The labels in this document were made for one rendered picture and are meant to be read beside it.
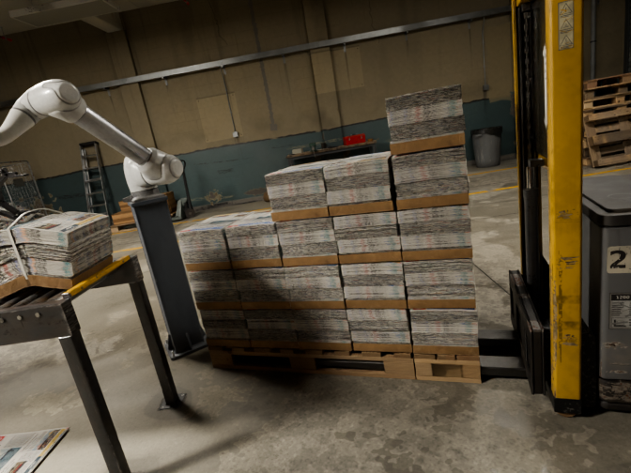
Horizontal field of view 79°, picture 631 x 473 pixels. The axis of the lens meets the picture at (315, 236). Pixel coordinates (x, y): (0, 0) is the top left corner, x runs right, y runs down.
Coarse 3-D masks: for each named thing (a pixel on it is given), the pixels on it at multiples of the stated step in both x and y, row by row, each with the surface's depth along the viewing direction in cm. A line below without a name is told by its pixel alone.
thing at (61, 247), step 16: (32, 224) 141; (48, 224) 143; (64, 224) 145; (80, 224) 147; (96, 224) 155; (32, 240) 138; (48, 240) 138; (64, 240) 138; (80, 240) 145; (96, 240) 155; (112, 240) 168; (32, 256) 140; (48, 256) 140; (64, 256) 140; (80, 256) 145; (96, 256) 157; (32, 272) 142; (48, 272) 142; (64, 272) 142; (80, 272) 148
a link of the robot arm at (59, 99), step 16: (48, 80) 164; (64, 80) 165; (32, 96) 165; (48, 96) 161; (64, 96) 162; (80, 96) 169; (48, 112) 168; (64, 112) 168; (80, 112) 173; (96, 128) 182; (112, 128) 187; (112, 144) 191; (128, 144) 195; (144, 160) 205; (160, 160) 208; (176, 160) 212; (144, 176) 217; (160, 176) 211; (176, 176) 214
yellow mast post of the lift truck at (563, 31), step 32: (576, 0) 110; (576, 32) 112; (576, 64) 114; (576, 96) 116; (576, 128) 119; (576, 160) 121; (576, 192) 124; (576, 224) 126; (576, 256) 129; (576, 288) 132; (576, 320) 135; (576, 352) 138; (576, 384) 142
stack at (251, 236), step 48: (192, 240) 202; (240, 240) 194; (288, 240) 185; (336, 240) 177; (384, 240) 169; (192, 288) 212; (240, 288) 201; (288, 288) 192; (336, 288) 184; (384, 288) 175; (240, 336) 212; (288, 336) 201; (336, 336) 192; (384, 336) 183
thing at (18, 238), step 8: (48, 216) 160; (24, 224) 142; (0, 232) 138; (16, 232) 137; (8, 240) 139; (16, 240) 138; (8, 248) 140; (24, 248) 139; (16, 256) 140; (24, 256) 140; (16, 264) 141; (24, 264) 141
